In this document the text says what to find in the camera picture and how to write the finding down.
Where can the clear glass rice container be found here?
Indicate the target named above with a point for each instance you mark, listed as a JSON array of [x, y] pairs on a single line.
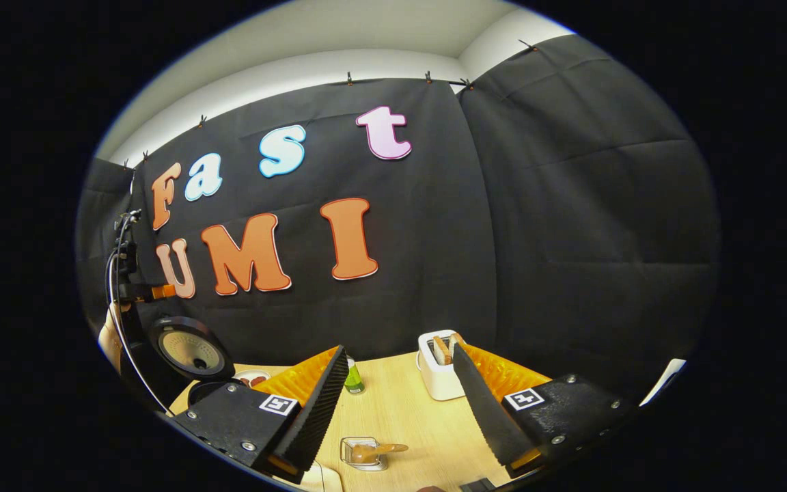
[[322, 478]]

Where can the wooden spoon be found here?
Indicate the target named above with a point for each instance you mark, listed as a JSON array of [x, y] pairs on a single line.
[[376, 451]]

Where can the green label drink bottle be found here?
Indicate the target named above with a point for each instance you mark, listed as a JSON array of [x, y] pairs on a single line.
[[354, 383]]

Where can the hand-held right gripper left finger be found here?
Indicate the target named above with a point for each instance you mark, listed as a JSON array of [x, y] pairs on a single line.
[[311, 413]]

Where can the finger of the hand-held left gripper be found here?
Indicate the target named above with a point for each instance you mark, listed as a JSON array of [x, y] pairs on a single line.
[[164, 292]]

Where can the black silver rice cooker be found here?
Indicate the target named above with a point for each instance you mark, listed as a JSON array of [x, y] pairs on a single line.
[[192, 352]]

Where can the black table clamp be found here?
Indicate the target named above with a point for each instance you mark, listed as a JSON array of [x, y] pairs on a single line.
[[479, 486]]

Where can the toasted bread slice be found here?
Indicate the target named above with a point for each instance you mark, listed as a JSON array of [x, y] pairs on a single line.
[[441, 350], [457, 338]]

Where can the row of black cloth clips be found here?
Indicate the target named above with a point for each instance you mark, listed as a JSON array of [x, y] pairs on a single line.
[[349, 79]]

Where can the small round red bean dish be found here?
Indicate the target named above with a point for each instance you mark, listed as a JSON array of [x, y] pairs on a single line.
[[251, 378]]

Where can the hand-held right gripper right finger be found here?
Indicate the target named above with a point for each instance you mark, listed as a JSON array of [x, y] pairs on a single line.
[[489, 413]]

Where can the white toaster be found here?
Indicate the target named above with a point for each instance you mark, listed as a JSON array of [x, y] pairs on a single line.
[[438, 383]]

